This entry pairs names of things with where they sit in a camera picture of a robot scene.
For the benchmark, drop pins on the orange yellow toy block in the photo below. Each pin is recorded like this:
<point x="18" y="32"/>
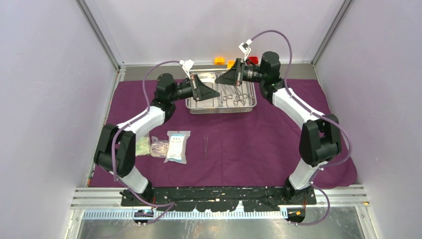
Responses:
<point x="230" y="64"/>

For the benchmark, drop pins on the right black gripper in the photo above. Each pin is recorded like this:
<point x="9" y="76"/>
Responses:
<point x="233" y="76"/>

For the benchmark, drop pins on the small orange block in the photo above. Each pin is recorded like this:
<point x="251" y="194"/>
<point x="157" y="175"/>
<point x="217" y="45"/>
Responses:
<point x="219" y="61"/>

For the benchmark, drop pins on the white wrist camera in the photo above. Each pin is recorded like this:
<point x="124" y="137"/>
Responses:
<point x="244" y="47"/>
<point x="187" y="66"/>

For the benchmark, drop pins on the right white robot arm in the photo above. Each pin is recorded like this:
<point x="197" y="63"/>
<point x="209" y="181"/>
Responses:
<point x="320" y="139"/>

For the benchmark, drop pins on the pink clear packet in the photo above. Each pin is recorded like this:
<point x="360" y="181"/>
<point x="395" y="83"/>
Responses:
<point x="158" y="148"/>

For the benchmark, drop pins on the purple cloth wrap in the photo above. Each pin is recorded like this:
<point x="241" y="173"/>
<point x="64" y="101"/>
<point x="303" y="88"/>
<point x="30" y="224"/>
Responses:
<point x="258" y="148"/>

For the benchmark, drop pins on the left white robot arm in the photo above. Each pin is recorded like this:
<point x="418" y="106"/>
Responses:
<point x="115" y="151"/>

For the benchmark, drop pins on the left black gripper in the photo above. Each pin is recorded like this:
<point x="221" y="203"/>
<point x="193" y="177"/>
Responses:
<point x="202" y="92"/>

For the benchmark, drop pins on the green packet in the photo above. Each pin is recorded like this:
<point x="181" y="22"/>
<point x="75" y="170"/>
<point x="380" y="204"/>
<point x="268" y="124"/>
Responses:
<point x="142" y="146"/>

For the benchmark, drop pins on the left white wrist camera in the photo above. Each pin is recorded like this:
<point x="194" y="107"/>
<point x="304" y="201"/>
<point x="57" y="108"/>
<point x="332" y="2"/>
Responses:
<point x="187" y="66"/>

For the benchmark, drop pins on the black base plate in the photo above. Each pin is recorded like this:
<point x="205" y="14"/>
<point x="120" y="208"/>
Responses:
<point x="223" y="199"/>

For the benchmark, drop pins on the steel surgical forceps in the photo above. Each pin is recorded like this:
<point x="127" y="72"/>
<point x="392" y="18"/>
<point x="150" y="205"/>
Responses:
<point x="240" y="98"/>

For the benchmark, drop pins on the steel surgical scissors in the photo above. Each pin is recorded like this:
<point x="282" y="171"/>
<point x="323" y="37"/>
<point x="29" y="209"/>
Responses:
<point x="227" y="95"/>

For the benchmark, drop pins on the red block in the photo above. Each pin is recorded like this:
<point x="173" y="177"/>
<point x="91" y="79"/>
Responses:
<point x="252" y="60"/>

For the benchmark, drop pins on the white sterile pouch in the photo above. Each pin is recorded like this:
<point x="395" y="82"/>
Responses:
<point x="177" y="146"/>

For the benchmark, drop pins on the steel instrument tray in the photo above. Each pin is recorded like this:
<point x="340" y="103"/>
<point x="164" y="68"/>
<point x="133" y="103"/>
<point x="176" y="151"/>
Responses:
<point x="232" y="99"/>

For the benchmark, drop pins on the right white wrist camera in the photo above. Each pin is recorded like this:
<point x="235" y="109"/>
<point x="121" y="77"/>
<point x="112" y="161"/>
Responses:
<point x="244" y="47"/>

